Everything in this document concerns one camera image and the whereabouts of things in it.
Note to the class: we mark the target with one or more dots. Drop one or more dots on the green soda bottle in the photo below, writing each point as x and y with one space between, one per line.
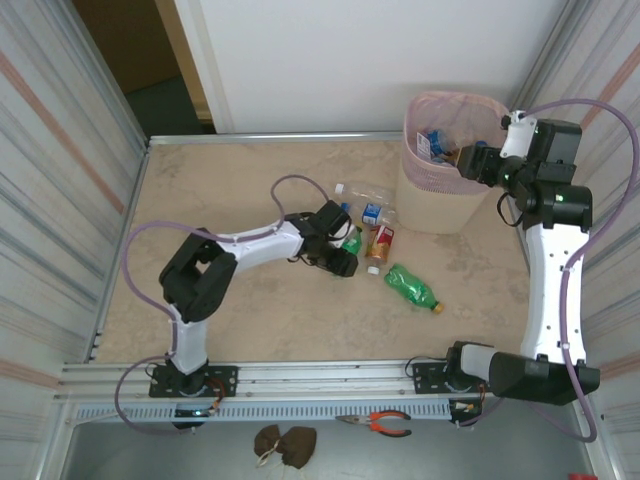
354 243

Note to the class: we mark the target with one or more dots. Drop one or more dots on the long blue label water bottle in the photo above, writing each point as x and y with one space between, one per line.
440 141

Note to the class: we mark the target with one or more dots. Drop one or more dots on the red yellow label bottle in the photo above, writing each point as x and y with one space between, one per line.
381 242

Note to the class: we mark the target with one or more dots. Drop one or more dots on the blue white label clear bottle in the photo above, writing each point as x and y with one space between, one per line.
371 214

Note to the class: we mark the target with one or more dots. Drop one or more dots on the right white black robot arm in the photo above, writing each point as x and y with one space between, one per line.
550 290

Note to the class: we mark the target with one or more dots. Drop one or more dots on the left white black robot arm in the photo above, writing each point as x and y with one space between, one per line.
260 245

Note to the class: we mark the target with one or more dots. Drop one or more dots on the pink bin liner bag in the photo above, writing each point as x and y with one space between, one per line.
440 182

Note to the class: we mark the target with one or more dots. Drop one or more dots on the beige plastic waste bin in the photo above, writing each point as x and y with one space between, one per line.
430 210

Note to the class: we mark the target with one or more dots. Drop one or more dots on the large clear unlabelled bottle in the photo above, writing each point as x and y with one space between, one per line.
367 192

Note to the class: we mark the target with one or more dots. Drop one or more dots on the crushed green bottle yellow cap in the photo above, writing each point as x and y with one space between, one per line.
410 287

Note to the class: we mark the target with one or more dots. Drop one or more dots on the brown cloth pouch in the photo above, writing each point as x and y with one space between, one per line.
300 445
267 440

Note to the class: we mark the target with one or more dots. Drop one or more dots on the tan wooden door jamb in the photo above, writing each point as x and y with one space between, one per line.
184 55

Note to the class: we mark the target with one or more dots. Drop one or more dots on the small red object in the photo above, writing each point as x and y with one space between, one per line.
582 476

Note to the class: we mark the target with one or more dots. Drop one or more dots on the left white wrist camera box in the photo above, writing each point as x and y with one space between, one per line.
345 231

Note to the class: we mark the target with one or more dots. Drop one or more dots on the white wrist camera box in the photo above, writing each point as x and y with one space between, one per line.
520 135
345 231

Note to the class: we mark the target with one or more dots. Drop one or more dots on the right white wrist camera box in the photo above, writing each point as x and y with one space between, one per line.
520 135

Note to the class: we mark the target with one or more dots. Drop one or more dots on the aluminium mounting rail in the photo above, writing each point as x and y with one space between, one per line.
325 375

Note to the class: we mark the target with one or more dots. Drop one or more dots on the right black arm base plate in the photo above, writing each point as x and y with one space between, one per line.
425 377

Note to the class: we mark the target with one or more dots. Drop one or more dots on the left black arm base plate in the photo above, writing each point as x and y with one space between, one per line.
225 380

